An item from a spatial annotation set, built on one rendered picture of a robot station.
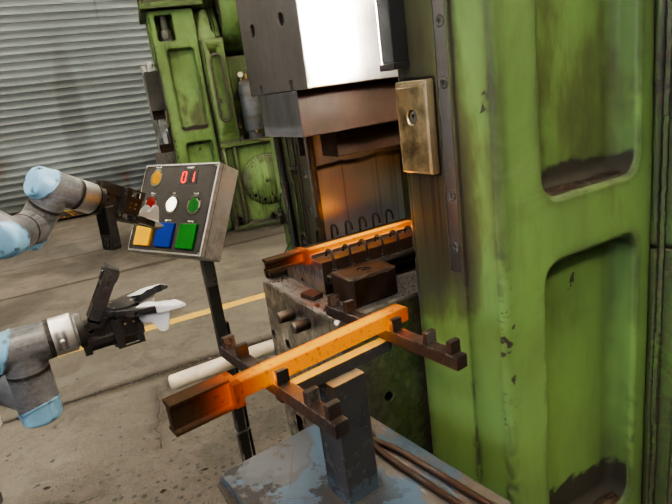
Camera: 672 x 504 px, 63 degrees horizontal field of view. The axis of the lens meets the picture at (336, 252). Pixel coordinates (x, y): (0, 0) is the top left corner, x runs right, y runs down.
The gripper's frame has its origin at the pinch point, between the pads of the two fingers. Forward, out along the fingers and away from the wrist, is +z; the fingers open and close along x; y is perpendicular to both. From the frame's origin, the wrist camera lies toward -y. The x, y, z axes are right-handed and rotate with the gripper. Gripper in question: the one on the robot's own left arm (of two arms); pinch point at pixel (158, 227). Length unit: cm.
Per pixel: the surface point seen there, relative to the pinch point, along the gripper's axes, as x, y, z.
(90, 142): 647, 190, 332
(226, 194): -6.9, 14.2, 15.4
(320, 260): -52, -4, 6
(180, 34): 327, 241, 219
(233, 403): -75, -31, -39
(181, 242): 1.1, -1.9, 9.7
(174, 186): 10.6, 15.2, 10.4
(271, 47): -45, 37, -16
